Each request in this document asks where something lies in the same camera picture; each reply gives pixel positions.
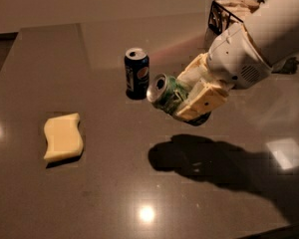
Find green soda can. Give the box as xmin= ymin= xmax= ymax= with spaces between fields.
xmin=146 ymin=73 xmax=212 ymax=127

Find yellow sponge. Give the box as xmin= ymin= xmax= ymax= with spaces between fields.
xmin=44 ymin=113 xmax=84 ymax=162

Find black wire napkin basket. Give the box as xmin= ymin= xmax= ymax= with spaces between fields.
xmin=208 ymin=0 xmax=259 ymax=35

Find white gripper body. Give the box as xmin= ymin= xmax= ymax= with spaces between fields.
xmin=207 ymin=23 xmax=272 ymax=89

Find blue Pepsi can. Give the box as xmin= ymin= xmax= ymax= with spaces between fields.
xmin=125 ymin=47 xmax=150 ymax=100

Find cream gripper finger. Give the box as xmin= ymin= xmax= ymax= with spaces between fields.
xmin=177 ymin=53 xmax=211 ymax=88
xmin=174 ymin=80 xmax=229 ymax=121

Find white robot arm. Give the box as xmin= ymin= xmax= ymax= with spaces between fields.
xmin=174 ymin=0 xmax=299 ymax=121

